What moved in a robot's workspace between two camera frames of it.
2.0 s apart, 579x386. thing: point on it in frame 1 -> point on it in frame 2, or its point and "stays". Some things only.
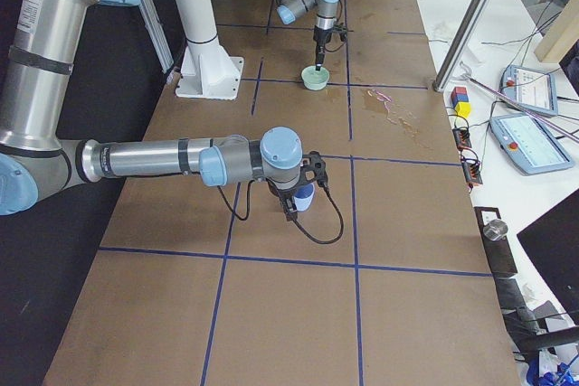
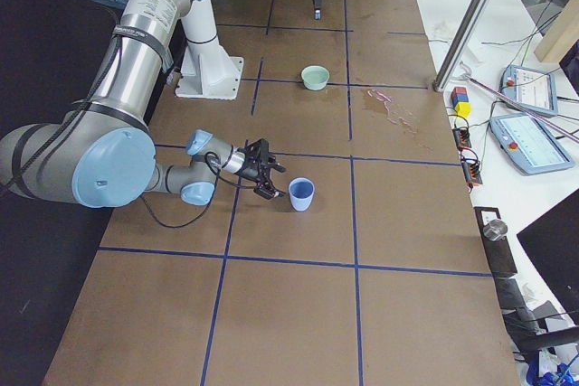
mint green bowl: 314,80 stays
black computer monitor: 552,242 stays
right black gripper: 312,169 -> 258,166
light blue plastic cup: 303,196 stays
